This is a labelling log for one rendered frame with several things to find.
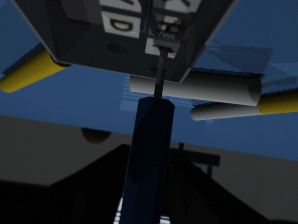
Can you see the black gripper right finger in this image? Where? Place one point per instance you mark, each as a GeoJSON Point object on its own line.
{"type": "Point", "coordinates": [193, 197]}

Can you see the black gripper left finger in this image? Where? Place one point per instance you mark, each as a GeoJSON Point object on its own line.
{"type": "Point", "coordinates": [91, 195]}

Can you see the grey keyboard with keys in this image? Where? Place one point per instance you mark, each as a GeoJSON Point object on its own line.
{"type": "Point", "coordinates": [130, 37]}

